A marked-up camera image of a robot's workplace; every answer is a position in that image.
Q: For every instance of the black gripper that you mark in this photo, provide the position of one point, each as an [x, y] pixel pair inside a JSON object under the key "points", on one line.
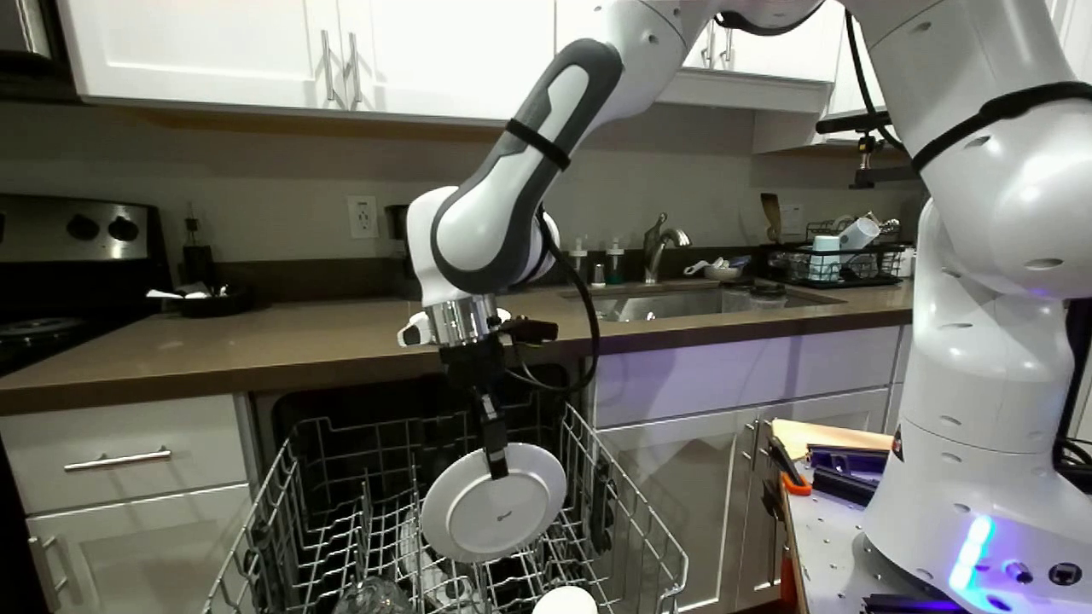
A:
{"points": [[483, 362]]}

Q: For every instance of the white dinner plate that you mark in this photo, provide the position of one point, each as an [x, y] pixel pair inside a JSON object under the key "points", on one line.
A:
{"points": [[488, 514]]}

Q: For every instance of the clear ribbed glass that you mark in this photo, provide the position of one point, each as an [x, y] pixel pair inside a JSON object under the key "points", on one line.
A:
{"points": [[368, 599]]}

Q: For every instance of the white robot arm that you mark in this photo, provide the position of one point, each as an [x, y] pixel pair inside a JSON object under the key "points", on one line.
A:
{"points": [[1002, 284]]}

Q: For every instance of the white cup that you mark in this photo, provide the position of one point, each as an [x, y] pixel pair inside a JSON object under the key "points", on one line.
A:
{"points": [[563, 603]]}

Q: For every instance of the small soap bottle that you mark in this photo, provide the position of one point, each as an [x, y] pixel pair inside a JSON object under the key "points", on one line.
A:
{"points": [[577, 259], [616, 259]]}

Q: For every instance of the white sink base cabinets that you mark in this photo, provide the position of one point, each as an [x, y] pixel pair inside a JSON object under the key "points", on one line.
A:
{"points": [[705, 387]]}

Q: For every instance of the steel kitchen sink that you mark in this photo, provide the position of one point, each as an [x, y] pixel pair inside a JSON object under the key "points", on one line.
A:
{"points": [[692, 300]]}

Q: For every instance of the chrome faucet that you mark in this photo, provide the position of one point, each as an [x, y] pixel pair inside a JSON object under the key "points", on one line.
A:
{"points": [[658, 243]]}

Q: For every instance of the black pan with cloth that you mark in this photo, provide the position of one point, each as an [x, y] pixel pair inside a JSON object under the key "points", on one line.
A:
{"points": [[207, 300]]}

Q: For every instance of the wooden board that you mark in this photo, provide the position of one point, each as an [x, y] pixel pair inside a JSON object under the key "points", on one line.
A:
{"points": [[829, 434]]}

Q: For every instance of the dark bottle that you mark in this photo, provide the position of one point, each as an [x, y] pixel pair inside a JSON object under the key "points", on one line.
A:
{"points": [[195, 257]]}

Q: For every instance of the metal robot table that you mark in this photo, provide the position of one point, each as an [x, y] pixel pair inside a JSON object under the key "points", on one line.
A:
{"points": [[829, 556]]}

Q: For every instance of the white drawer cabinet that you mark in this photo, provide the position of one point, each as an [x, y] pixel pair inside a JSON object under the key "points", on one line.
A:
{"points": [[122, 500]]}

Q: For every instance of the dish drying rack with items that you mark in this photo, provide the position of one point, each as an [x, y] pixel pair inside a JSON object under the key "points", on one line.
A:
{"points": [[838, 257]]}

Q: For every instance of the black steel stove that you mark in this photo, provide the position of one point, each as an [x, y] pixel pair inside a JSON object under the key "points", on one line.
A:
{"points": [[69, 275]]}

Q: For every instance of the white wall outlet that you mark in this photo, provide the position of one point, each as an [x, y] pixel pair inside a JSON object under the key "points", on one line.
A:
{"points": [[362, 217]]}

